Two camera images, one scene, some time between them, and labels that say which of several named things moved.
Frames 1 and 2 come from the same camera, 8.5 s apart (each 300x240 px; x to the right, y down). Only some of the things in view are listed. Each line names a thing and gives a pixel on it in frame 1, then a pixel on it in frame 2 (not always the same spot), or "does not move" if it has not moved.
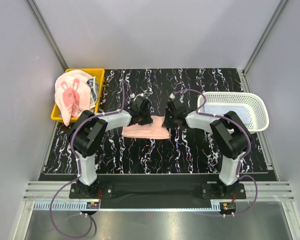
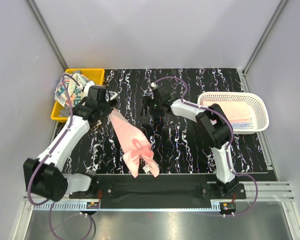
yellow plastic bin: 99,74 does not move
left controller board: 92,205 does not move
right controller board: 227,206 does not move
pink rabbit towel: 72,95 → 136,142
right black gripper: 166,124 → 148,101
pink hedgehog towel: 154,130 → 235,111
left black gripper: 148,120 → 108,106
